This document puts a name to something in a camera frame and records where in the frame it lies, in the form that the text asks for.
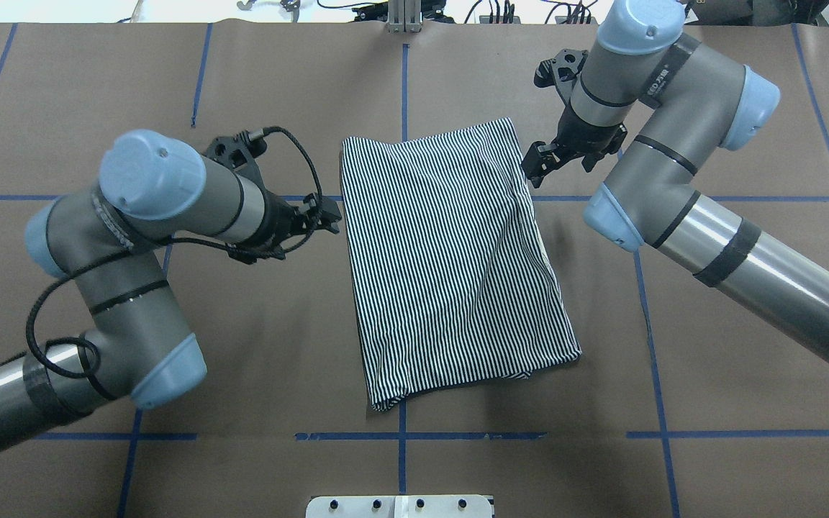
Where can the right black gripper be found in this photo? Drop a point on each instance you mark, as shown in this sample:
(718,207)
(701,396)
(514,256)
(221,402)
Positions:
(581,134)

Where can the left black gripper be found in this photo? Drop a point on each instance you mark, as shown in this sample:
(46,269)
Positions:
(280,218)

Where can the striped polo shirt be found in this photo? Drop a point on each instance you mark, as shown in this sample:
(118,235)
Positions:
(452,281)

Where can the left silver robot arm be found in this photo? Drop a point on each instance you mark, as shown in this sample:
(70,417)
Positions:
(110,326)

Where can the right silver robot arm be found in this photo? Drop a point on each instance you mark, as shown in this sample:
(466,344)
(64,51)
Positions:
(664,103)

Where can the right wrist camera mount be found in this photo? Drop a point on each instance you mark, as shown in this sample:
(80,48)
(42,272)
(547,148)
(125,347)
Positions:
(562,71)

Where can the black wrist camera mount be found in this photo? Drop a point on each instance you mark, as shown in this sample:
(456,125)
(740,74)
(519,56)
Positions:
(239,152)

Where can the aluminium frame post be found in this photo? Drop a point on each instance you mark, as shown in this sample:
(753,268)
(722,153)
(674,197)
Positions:
(404,16)

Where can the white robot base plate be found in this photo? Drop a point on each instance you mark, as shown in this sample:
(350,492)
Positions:
(430,505)

